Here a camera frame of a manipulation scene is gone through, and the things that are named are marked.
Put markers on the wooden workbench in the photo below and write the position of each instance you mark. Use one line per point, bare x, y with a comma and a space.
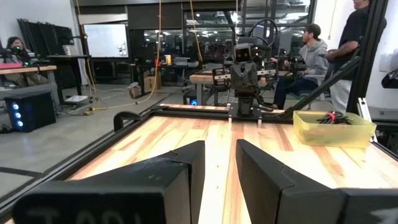
202, 77

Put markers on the small grey floor box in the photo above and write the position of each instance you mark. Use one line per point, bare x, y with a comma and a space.
135, 90

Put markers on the black diagonal frame brace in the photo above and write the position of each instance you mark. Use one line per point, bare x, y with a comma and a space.
323, 85

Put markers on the cardboard box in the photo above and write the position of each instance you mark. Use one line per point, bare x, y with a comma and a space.
151, 82

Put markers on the wooden side table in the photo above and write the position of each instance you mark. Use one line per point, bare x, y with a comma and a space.
34, 69

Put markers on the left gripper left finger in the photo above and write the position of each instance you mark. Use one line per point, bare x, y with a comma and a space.
124, 189

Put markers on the pink tray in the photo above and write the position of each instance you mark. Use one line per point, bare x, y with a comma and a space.
9, 66

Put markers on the white flat board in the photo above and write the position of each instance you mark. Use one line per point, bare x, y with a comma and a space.
76, 98

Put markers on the black folded panels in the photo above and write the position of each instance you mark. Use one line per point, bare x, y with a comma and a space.
46, 37

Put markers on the seated person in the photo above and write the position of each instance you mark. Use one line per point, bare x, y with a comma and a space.
314, 56

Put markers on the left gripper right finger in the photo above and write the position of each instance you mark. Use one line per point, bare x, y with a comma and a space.
280, 199

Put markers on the silver aluminium extrusion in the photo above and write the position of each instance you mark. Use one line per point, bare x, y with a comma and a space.
365, 115

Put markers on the black upright frame post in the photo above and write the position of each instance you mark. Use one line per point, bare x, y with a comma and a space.
367, 46

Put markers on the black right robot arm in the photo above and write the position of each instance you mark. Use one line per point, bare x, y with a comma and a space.
245, 107

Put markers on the black background machine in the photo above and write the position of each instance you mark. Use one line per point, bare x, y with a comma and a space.
391, 79

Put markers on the yellow cup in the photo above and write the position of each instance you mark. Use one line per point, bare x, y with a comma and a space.
168, 59

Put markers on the yellow translucent plastic bin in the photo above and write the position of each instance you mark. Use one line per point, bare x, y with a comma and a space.
332, 135

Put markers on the person at robot station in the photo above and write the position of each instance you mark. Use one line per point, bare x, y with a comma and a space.
17, 46

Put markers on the white wall board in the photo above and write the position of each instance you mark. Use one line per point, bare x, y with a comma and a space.
105, 40

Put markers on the black desk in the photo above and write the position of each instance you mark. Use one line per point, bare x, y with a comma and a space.
68, 57

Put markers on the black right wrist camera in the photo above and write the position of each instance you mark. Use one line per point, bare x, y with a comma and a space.
242, 54

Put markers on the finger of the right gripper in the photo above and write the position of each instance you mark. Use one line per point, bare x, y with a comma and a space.
251, 77
237, 77

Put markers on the standing person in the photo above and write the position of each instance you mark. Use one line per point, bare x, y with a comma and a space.
351, 31

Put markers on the black computer tower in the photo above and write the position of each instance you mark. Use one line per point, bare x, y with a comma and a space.
31, 112

